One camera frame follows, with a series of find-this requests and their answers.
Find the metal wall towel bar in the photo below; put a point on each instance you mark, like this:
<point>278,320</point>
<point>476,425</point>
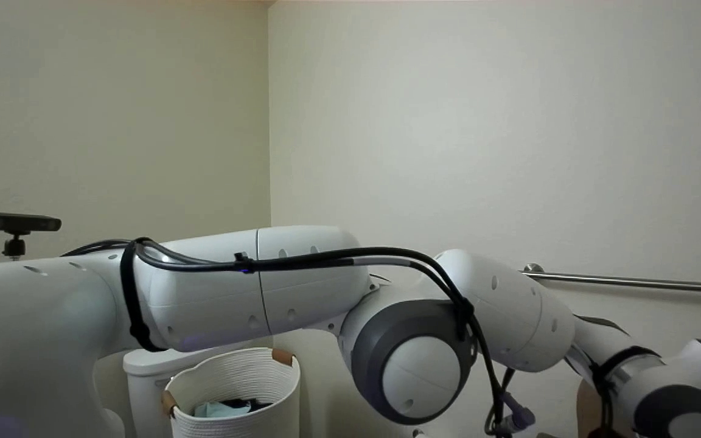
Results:
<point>537,271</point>

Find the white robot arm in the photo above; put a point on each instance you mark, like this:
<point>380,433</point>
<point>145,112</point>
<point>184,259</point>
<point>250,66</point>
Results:
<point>412,327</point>

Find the blue and white towel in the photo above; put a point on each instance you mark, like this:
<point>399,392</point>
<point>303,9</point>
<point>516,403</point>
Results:
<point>228,409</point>

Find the black camera on stand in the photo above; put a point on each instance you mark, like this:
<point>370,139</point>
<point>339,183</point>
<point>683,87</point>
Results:
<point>18,228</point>

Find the white laundry hamper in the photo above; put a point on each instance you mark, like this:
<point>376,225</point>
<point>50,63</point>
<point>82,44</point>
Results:
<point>268,376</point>

